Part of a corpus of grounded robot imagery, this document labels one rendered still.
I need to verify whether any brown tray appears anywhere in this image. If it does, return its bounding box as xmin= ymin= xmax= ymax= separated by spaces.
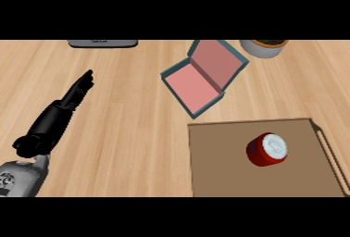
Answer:
xmin=188 ymin=117 xmax=350 ymax=198

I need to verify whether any red can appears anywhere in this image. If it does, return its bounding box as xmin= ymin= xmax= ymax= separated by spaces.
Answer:
xmin=245 ymin=132 xmax=290 ymax=168

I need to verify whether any white plant pot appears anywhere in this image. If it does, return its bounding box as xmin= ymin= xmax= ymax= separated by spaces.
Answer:
xmin=240 ymin=40 xmax=290 ymax=59

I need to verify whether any open pink cardboard box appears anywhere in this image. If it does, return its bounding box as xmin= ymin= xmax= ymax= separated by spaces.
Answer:
xmin=158 ymin=40 xmax=250 ymax=120

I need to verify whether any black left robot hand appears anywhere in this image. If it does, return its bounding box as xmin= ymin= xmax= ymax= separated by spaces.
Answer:
xmin=11 ymin=69 xmax=96 ymax=159

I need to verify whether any grey appliance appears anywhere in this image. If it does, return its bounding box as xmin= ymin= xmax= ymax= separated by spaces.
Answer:
xmin=67 ymin=40 xmax=139 ymax=49

